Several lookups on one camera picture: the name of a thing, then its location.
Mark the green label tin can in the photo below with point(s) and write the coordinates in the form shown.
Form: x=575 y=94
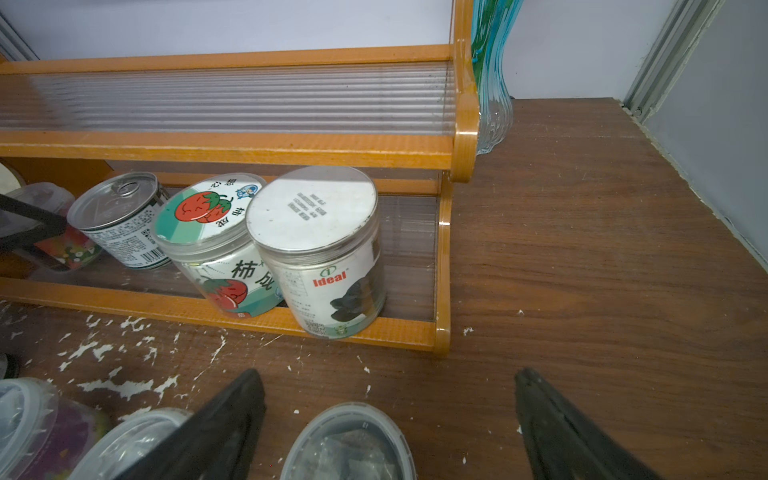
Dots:
x=117 y=214

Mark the strawberry label can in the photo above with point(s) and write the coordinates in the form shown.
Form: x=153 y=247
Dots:
x=202 y=229

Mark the blue ribbed glass vase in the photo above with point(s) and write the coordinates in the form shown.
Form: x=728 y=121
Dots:
x=492 y=23

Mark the white lid Ideal can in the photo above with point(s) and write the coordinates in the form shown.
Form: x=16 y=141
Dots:
x=318 y=231

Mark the wooden three-tier shelf rack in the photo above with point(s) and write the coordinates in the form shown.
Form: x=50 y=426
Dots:
x=407 y=116

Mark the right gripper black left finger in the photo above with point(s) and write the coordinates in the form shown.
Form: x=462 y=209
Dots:
x=217 y=442

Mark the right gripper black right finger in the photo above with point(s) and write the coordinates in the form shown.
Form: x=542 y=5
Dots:
x=563 y=443

